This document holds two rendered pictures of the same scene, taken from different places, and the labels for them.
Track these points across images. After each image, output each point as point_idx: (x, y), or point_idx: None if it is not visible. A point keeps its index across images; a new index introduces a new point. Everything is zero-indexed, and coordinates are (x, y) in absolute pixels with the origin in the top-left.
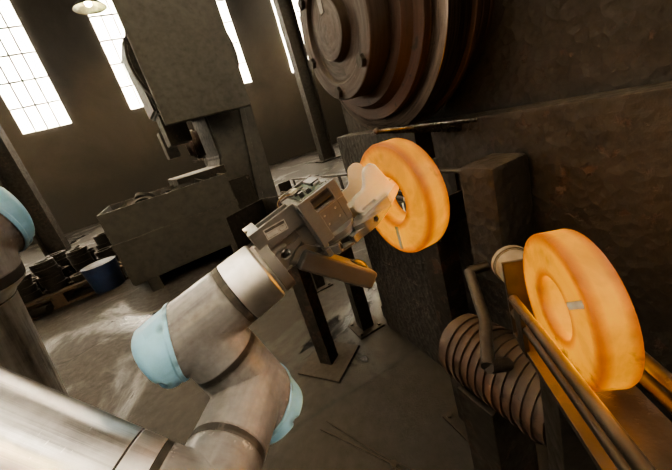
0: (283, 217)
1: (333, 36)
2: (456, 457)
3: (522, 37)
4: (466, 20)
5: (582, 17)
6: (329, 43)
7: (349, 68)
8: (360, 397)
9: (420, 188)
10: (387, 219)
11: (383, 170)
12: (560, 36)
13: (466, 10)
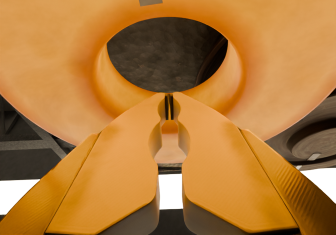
0: None
1: (319, 140)
2: None
3: (190, 27)
4: (206, 71)
5: (148, 28)
6: (333, 138)
7: (332, 110)
8: None
9: (45, 127)
10: (211, 22)
11: (169, 140)
12: (162, 21)
13: (204, 77)
